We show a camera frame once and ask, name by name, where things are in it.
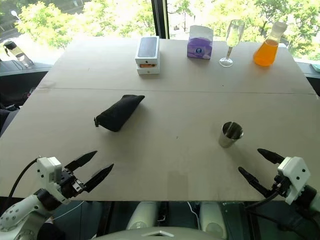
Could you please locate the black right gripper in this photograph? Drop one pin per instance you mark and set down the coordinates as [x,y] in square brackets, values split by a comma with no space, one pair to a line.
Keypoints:
[281,186]

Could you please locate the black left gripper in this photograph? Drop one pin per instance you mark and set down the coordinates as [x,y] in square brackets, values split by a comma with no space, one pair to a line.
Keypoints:
[68,183]

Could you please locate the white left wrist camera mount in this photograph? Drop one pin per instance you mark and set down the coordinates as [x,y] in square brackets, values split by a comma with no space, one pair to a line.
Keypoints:
[47,172]

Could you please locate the clear black-capped water bottle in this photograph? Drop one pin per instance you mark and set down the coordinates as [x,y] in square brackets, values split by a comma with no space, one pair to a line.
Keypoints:
[15,51]

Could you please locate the white right robot leg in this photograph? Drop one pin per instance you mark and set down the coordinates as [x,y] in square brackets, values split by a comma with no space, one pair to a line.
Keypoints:
[212,217]

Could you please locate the purple tissue box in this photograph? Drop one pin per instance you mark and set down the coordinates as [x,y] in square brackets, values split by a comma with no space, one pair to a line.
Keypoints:
[200,47]

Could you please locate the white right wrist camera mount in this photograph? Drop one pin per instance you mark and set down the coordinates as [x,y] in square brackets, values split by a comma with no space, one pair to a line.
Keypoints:
[296,172]

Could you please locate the clear champagne glass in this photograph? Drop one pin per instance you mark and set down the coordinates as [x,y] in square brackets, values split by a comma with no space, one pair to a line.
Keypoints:
[234,35]

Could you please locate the white phone box with picture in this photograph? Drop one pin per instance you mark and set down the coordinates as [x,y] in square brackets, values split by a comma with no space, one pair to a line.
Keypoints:
[147,47]

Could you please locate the white robot leg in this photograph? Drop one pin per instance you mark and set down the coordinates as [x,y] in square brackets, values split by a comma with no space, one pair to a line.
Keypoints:
[212,217]
[142,215]

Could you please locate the white left robot leg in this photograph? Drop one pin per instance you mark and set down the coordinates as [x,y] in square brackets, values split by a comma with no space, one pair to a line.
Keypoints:
[142,215]

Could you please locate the stainless steel cup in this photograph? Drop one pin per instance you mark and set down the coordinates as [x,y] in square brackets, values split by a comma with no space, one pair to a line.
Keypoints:
[228,140]

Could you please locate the flask with orange liquid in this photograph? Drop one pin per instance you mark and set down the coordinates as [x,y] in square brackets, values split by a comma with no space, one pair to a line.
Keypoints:
[265,55]

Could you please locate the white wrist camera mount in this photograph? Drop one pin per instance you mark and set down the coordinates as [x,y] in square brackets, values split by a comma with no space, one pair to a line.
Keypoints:
[47,172]
[296,172]

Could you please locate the black fabric pouch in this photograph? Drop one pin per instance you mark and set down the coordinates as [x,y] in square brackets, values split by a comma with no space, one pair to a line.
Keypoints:
[117,112]

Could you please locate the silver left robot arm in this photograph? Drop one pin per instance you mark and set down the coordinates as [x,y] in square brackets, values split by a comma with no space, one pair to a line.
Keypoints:
[15,216]

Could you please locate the grey robot torso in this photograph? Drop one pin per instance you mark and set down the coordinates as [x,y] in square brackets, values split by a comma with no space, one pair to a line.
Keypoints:
[160,233]

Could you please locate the black window frame post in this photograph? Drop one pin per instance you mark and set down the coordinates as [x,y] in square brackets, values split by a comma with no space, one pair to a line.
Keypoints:
[160,17]

